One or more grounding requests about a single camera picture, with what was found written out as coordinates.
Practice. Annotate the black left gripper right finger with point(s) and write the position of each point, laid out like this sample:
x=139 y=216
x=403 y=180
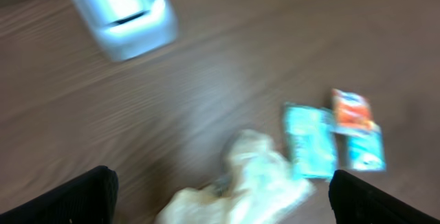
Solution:
x=355 y=201

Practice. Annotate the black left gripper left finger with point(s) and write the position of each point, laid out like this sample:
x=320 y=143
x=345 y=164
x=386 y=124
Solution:
x=88 y=198

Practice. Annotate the teal tissue pack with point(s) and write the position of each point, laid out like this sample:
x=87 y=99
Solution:
x=366 y=153

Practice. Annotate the teal wipes packet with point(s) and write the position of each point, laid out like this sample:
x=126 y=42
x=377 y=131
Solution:
x=312 y=144

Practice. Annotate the orange tissue pack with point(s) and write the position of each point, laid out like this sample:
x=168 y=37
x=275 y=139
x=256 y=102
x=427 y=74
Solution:
x=352 y=114

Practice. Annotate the beige plastic pouch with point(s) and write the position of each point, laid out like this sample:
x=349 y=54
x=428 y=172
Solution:
x=257 y=188

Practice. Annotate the white barcode scanner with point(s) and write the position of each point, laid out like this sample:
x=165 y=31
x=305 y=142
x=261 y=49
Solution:
x=126 y=29

